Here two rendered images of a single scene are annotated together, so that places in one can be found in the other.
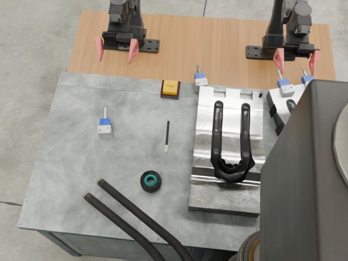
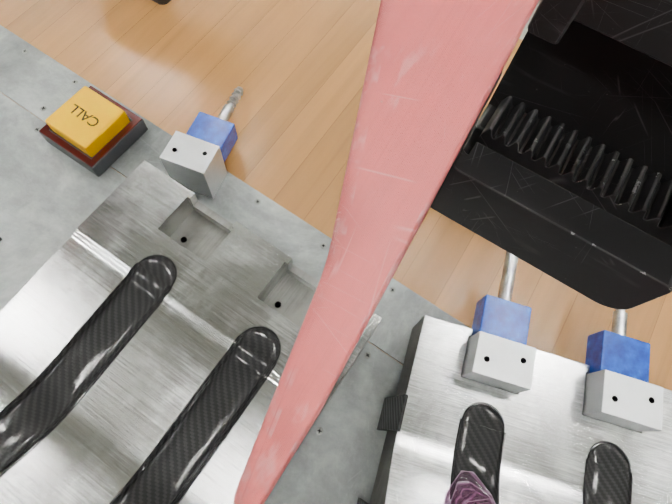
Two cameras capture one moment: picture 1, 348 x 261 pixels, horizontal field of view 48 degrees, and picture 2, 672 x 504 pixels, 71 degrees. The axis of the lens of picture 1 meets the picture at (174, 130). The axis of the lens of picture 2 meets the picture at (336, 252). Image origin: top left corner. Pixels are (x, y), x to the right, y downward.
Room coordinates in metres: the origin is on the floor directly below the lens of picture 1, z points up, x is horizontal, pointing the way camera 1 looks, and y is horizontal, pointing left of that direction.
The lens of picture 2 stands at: (0.75, -0.36, 1.27)
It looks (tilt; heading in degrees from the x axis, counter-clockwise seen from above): 68 degrees down; 20
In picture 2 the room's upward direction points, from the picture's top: 9 degrees clockwise
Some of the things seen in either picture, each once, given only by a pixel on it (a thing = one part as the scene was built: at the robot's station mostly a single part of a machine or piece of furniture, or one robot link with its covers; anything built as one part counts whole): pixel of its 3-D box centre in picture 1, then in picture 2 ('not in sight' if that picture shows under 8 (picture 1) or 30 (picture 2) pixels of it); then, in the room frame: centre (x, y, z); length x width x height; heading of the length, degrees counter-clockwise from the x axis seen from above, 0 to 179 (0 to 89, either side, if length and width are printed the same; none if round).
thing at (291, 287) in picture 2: (245, 97); (299, 299); (0.85, -0.29, 0.87); 0.05 x 0.05 x 0.04; 84
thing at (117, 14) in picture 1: (117, 22); not in sight; (0.90, 0.19, 1.26); 0.07 x 0.06 x 0.11; 85
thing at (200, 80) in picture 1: (199, 76); (215, 131); (0.98, -0.11, 0.83); 0.13 x 0.05 x 0.05; 7
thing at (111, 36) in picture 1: (119, 33); not in sight; (0.90, 0.19, 1.20); 0.10 x 0.07 x 0.07; 86
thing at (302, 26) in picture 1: (300, 33); not in sight; (0.85, -0.41, 1.26); 0.07 x 0.06 x 0.11; 86
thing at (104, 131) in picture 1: (105, 121); not in sight; (0.75, 0.28, 0.83); 0.13 x 0.05 x 0.05; 4
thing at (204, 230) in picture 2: (219, 95); (202, 234); (0.86, -0.19, 0.87); 0.05 x 0.05 x 0.04; 84
